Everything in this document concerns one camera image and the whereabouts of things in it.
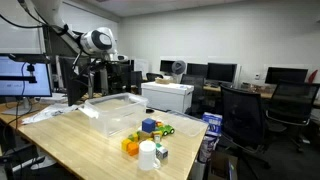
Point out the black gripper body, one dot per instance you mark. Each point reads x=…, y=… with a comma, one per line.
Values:
x=113, y=70

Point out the blue toy cube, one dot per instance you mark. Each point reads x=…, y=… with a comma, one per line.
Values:
x=148, y=126

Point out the small yellow toy brick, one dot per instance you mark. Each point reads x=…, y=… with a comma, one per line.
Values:
x=157, y=134

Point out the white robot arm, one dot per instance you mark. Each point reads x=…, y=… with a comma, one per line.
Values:
x=87, y=43

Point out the transparent plastic storage box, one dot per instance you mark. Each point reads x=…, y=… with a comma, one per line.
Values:
x=115, y=115

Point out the small black round object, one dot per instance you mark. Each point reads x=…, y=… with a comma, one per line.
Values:
x=150, y=110

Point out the white storage box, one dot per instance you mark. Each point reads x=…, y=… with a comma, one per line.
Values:
x=166, y=96

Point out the green toy block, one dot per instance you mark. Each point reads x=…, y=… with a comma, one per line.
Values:
x=133, y=137

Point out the tan wooden toy block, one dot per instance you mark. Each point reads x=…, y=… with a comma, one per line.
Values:
x=145, y=135

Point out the yellow toy cube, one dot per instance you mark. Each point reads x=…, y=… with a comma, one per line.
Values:
x=125, y=144

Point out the green toy car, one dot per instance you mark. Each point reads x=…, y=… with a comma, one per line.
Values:
x=167, y=129

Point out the orange toy block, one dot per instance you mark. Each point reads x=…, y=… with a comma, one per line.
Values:
x=133, y=149

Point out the white and teal toy cube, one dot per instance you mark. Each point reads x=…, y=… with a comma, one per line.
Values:
x=162, y=152

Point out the brown cardboard box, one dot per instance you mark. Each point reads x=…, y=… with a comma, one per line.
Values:
x=221, y=166

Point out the red curved object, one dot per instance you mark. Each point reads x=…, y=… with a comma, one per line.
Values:
x=312, y=76

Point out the grey metal pole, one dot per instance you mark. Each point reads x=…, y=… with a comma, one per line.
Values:
x=90, y=85

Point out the brown woven basket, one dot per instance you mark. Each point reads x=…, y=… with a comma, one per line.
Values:
x=162, y=80

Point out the grey desk fan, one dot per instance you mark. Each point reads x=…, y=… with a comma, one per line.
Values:
x=178, y=67

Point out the clear plastic bag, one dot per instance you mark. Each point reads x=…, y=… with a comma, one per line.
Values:
x=50, y=111

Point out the lit computer monitor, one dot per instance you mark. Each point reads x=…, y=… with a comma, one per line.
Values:
x=23, y=90

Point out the white plastic cup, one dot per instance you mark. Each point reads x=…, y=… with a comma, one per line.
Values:
x=146, y=156

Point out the blue and white carton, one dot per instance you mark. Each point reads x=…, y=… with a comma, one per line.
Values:
x=212, y=123

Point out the white printed bag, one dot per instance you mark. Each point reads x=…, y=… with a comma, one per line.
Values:
x=208, y=148

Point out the black mesh office chair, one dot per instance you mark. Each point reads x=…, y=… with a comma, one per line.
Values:
x=243, y=120
x=293, y=100

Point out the wooden background desk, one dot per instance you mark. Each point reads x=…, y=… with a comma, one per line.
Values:
x=256, y=90

